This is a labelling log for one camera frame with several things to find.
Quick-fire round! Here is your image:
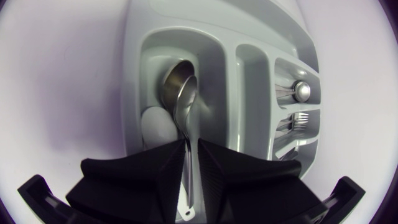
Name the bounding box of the grey cutlery tray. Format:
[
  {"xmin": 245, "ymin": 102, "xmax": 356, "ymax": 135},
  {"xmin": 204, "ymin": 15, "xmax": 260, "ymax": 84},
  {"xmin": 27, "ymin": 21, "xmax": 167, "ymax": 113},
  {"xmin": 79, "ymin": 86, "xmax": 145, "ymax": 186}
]
[{"xmin": 119, "ymin": 0, "xmax": 323, "ymax": 224}]

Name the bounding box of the small steel spoon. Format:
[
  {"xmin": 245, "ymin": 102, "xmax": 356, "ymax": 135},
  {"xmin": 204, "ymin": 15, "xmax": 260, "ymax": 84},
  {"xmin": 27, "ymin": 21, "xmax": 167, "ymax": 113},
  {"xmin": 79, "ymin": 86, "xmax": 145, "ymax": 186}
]
[{"xmin": 275, "ymin": 80, "xmax": 312, "ymax": 104}]

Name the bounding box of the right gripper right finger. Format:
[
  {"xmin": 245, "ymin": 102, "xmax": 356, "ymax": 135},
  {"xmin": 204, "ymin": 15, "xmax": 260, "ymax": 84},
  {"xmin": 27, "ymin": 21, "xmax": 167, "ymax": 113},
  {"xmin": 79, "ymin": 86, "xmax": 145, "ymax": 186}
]
[{"xmin": 197, "ymin": 138, "xmax": 328, "ymax": 224}]

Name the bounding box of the pale plastic spoon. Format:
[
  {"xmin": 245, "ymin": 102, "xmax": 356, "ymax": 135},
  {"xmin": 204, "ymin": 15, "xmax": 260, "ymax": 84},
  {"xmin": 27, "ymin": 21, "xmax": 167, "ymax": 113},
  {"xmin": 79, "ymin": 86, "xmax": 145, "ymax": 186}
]
[{"xmin": 141, "ymin": 105, "xmax": 197, "ymax": 222}]

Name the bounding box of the large steel spoon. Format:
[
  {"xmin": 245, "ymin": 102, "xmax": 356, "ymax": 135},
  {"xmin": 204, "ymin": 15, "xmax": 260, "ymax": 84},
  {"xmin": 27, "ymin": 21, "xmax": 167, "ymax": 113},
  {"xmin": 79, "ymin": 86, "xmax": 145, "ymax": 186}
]
[{"xmin": 159, "ymin": 59, "xmax": 197, "ymax": 113}]

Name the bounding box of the steel fork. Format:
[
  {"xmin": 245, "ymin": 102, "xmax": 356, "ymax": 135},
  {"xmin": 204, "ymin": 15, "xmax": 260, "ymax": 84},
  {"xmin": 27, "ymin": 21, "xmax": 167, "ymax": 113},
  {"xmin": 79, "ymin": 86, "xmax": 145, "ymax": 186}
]
[{"xmin": 275, "ymin": 111, "xmax": 310, "ymax": 132}]

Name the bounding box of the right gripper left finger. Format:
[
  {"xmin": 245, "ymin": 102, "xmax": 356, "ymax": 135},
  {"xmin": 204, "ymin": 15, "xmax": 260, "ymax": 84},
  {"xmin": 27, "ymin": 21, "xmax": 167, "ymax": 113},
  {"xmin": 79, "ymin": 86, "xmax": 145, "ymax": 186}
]
[{"xmin": 65, "ymin": 139, "xmax": 187, "ymax": 224}]

